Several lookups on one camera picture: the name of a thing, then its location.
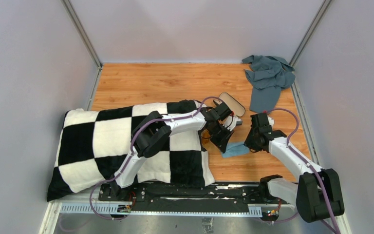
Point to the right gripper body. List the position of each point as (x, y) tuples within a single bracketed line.
[(251, 141)]

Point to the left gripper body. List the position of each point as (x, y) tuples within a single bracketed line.
[(217, 125)]

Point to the black glasses case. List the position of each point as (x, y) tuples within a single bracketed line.
[(236, 107)]

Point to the grey-blue crumpled cloth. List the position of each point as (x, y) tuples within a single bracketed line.
[(268, 75)]

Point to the black white checkered pillow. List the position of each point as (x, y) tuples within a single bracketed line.
[(93, 145)]

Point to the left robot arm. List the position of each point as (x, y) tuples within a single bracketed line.
[(149, 137)]

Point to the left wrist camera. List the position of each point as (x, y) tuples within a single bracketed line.
[(232, 121)]

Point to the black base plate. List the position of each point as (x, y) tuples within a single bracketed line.
[(219, 196)]

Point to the small blue cleaning cloth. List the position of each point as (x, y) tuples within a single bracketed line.
[(235, 149)]

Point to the orange sunglasses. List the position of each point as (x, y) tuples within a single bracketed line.
[(205, 137)]

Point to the white slotted cable duct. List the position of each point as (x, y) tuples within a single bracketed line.
[(121, 209)]

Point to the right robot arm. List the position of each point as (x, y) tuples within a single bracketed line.
[(317, 194)]

